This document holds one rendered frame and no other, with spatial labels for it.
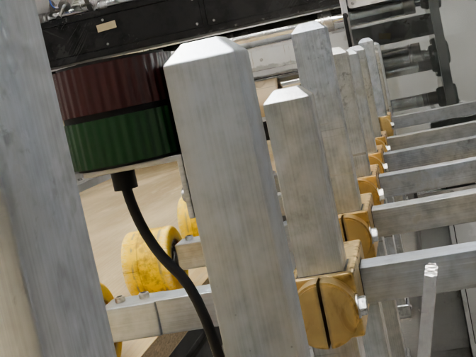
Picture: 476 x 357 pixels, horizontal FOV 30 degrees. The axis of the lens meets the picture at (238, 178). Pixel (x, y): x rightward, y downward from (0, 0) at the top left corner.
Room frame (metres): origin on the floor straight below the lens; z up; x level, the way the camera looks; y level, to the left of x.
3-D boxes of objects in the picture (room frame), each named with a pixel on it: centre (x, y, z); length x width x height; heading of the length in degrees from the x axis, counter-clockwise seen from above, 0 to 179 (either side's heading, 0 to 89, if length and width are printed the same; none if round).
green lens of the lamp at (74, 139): (0.44, 0.05, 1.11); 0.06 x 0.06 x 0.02
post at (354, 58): (1.40, -0.21, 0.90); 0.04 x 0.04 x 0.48; 78
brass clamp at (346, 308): (0.69, -0.05, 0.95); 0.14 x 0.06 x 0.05; 168
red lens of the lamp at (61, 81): (0.44, 0.05, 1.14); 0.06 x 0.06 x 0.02
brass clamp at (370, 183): (1.18, -0.16, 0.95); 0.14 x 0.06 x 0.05; 168
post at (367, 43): (2.14, -0.37, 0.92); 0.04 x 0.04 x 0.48; 78
